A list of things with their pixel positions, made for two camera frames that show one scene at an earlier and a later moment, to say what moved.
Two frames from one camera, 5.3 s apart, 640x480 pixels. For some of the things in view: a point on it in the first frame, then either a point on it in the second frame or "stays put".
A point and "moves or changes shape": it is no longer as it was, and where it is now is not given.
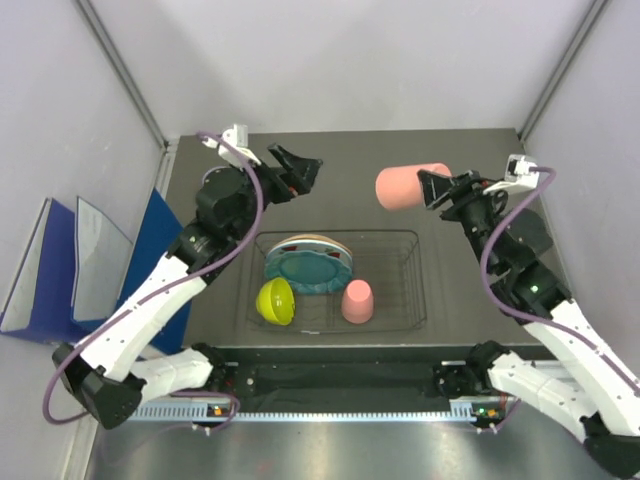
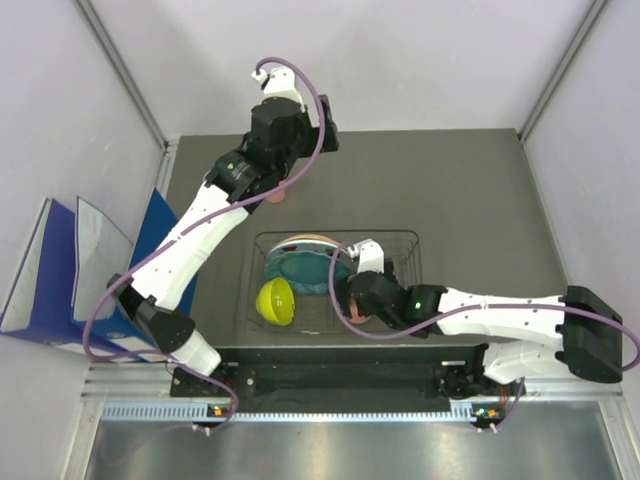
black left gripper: [303, 171] → [329, 143]
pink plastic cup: [399, 187] moves or changes shape
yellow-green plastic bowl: [275, 300] stays put
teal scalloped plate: [310, 271] stays put
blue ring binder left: [39, 303] stays put
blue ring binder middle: [103, 254] stays put
